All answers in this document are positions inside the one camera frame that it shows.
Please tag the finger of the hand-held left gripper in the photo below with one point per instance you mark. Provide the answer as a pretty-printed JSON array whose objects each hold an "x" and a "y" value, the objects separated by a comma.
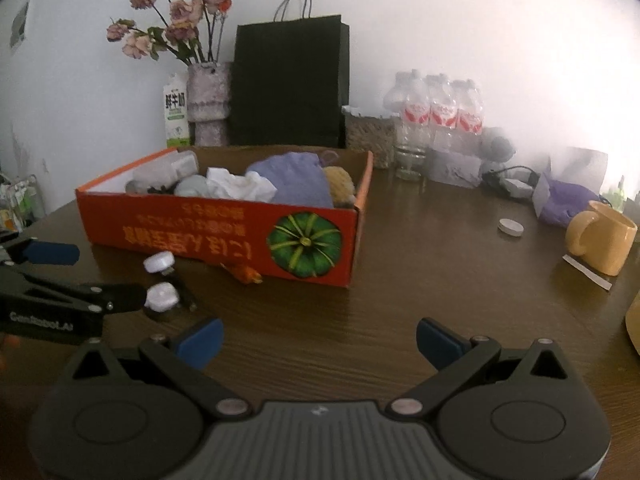
[
  {"x": 50, "y": 254},
  {"x": 115, "y": 296}
]

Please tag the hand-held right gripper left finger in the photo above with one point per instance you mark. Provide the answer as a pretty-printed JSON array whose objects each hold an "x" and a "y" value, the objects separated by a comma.
[{"x": 202, "y": 342}]

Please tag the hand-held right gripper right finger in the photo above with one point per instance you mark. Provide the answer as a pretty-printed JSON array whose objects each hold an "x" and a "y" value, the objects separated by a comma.
[{"x": 440, "y": 342}]

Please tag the orange cardboard box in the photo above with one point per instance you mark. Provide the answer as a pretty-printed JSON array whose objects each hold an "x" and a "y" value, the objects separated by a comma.
[{"x": 200, "y": 235}]

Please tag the white plastic bottle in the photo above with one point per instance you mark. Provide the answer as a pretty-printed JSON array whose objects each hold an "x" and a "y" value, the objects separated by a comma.
[{"x": 165, "y": 167}]

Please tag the white tissue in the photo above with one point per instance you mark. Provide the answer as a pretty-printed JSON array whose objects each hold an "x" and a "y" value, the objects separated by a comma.
[{"x": 240, "y": 185}]

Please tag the purple felt cloth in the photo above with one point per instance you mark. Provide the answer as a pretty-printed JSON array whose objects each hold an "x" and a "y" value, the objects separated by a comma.
[{"x": 295, "y": 180}]

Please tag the white yellow plush sheep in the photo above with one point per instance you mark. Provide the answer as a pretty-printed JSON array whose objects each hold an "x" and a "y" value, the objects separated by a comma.
[{"x": 340, "y": 182}]

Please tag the small orange scrap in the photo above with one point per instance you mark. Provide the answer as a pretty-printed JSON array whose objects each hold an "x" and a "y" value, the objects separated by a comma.
[{"x": 245, "y": 274}]

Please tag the brown wooden desk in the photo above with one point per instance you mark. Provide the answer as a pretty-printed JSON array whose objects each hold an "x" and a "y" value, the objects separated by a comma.
[{"x": 400, "y": 270}]

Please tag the white round disc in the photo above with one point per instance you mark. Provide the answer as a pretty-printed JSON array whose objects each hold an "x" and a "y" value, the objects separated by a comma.
[{"x": 510, "y": 226}]

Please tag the white paper strip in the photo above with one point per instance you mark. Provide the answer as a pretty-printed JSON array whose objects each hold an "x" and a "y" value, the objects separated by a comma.
[{"x": 587, "y": 272}]

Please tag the white power strip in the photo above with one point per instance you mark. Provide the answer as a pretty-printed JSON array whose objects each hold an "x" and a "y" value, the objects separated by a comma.
[{"x": 517, "y": 187}]

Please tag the white printed card box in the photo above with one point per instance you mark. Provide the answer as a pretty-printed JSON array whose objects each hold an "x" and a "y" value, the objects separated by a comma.
[{"x": 452, "y": 167}]

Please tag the clear drinking glass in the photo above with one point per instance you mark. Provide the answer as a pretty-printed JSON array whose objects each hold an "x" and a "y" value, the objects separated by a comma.
[{"x": 410, "y": 165}]

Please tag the white green milk carton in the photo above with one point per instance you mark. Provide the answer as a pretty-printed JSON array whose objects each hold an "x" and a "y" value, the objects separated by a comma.
[{"x": 176, "y": 120}]

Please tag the purple white tissue box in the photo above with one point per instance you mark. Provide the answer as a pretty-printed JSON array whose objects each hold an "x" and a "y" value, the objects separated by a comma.
[{"x": 565, "y": 205}]

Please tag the yellow mug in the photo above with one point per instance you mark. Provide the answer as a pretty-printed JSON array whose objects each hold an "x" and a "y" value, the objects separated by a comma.
[{"x": 607, "y": 240}]

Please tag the white round device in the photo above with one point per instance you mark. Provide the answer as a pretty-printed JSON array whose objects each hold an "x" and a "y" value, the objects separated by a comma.
[{"x": 497, "y": 146}]

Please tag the pale purple textured vase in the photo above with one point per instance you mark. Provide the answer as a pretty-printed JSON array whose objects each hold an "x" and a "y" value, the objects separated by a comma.
[{"x": 207, "y": 105}]

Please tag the clear grain container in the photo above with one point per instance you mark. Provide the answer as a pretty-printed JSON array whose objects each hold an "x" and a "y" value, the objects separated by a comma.
[{"x": 370, "y": 137}]

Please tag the pack of clear water bottles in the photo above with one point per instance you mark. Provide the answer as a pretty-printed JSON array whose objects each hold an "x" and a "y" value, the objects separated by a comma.
[{"x": 440, "y": 112}]

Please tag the black paper bag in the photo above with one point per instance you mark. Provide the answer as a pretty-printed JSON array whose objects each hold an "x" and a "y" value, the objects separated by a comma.
[{"x": 290, "y": 85}]

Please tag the dried pink rose bouquet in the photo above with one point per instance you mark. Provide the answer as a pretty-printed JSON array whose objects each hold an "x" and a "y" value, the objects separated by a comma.
[{"x": 185, "y": 15}]

